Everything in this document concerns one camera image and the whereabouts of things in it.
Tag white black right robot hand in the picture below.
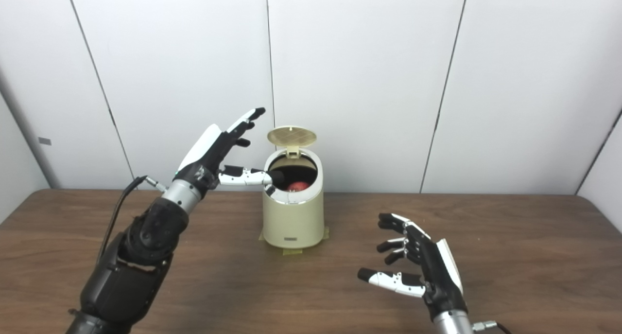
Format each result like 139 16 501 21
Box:
358 213 468 320

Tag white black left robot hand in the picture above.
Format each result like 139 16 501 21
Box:
174 107 287 193

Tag cream-colored round bin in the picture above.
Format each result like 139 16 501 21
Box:
262 148 325 249

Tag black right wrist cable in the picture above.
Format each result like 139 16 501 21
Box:
472 319 511 334

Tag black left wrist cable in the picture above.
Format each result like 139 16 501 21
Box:
97 176 168 266

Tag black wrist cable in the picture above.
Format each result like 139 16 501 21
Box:
472 319 511 334
97 176 168 266

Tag cream round bin lid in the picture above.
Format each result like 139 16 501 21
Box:
268 125 317 158

